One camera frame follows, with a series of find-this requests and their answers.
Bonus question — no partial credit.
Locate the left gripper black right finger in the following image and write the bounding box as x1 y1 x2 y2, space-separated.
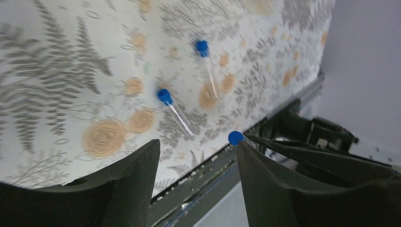
236 141 401 227

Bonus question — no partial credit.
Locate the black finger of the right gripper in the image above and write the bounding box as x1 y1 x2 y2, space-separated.
246 134 395 187

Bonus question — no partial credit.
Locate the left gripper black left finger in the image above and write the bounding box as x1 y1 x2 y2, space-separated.
0 139 160 227

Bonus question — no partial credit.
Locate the test tube blue cap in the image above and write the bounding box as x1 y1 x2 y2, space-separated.
195 40 218 98
228 131 256 148
157 88 194 137

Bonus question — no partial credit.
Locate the floral patterned table mat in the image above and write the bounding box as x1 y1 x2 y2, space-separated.
0 0 335 194

